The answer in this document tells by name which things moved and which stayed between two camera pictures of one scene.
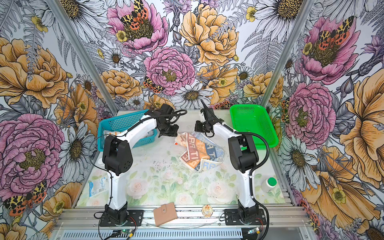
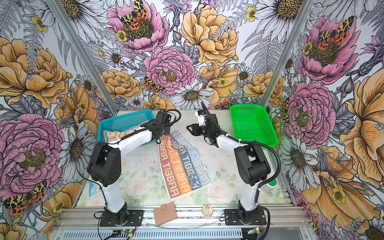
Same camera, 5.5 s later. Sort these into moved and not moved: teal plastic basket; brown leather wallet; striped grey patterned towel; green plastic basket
Moved: striped grey patterned towel
Not moved: brown leather wallet; teal plastic basket; green plastic basket
